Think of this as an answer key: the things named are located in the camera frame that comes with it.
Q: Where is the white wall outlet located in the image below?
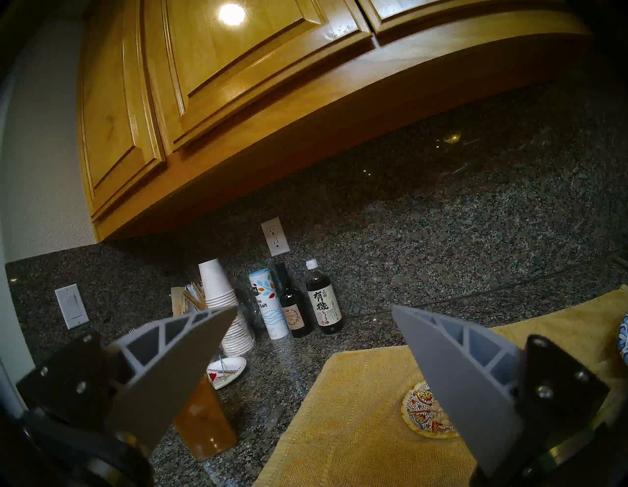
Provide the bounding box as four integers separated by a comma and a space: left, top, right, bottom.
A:
260, 217, 291, 257

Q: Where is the amber cinnamon shaker black cap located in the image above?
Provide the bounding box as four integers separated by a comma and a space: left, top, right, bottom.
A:
173, 373, 238, 462

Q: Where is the stack of white paper cups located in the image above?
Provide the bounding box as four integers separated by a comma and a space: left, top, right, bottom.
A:
198, 259, 256, 357

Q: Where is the white light switch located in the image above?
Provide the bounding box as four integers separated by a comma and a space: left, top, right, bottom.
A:
54, 284, 90, 329

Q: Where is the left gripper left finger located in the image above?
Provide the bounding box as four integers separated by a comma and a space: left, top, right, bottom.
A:
17, 305, 238, 452

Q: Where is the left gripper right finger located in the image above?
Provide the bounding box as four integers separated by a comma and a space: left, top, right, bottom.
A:
392, 304, 610, 479

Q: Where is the wooden stirrer bundle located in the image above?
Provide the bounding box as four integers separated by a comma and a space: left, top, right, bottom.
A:
171, 281, 209, 317

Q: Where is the yellow cloth towel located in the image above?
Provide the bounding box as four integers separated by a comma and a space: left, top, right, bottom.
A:
253, 285, 628, 487

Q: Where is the small white saucer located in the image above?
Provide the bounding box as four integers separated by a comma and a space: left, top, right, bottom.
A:
206, 356, 247, 391

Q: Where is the white salt canister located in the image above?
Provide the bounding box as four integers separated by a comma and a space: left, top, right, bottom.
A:
248, 268, 290, 340

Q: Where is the colourful ceramic spoon rest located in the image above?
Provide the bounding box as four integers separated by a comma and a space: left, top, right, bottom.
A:
401, 380, 459, 440

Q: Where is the soy sauce bottle white cap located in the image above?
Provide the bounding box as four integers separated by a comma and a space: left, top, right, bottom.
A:
304, 259, 344, 335

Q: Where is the wooden upper cabinet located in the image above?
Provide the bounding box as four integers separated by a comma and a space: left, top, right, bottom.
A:
78, 0, 594, 242

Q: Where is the small dark glass bottle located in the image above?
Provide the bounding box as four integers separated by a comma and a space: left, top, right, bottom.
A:
274, 263, 312, 338

